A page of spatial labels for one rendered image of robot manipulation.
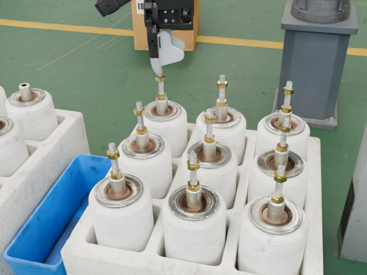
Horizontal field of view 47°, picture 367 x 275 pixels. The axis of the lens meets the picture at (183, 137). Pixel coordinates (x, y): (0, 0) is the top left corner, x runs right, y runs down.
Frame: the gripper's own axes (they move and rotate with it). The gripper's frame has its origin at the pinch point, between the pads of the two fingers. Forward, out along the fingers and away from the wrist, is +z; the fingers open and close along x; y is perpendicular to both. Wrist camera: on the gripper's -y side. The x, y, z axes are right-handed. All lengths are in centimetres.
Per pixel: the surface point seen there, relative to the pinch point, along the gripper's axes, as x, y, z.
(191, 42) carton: 85, 4, 31
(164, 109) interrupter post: -1.0, 1.1, 8.2
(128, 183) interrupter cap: -21.5, -3.0, 9.1
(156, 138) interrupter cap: -9.6, 0.3, 9.0
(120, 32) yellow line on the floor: 106, -27, 35
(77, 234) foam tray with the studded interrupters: -25.8, -11.4, 16.3
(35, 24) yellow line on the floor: 116, -69, 35
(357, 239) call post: -15.9, 37.9, 28.3
